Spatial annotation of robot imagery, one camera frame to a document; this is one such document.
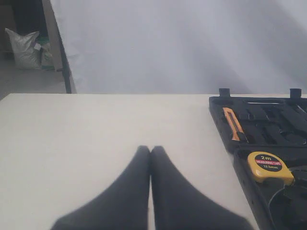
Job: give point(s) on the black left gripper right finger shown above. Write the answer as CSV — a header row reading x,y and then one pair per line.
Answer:
x,y
178,205

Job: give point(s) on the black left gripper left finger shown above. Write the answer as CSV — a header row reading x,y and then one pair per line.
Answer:
x,y
122,206

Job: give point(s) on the black plastic tool case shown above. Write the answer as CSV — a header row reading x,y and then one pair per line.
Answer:
x,y
277,126

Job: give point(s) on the orange utility knife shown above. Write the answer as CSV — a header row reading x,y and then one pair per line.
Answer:
x,y
237,130

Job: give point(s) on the yellow tape measure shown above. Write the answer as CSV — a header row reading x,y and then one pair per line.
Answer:
x,y
264,165

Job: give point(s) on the black stand pole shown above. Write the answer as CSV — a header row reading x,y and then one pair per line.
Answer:
x,y
65,68

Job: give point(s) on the white backdrop cloth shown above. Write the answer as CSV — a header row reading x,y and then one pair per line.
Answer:
x,y
184,46

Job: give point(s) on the green bag behind sack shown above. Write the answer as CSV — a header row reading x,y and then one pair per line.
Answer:
x,y
46,56

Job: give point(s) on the white woven sack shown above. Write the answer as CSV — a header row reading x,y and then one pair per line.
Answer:
x,y
26,56

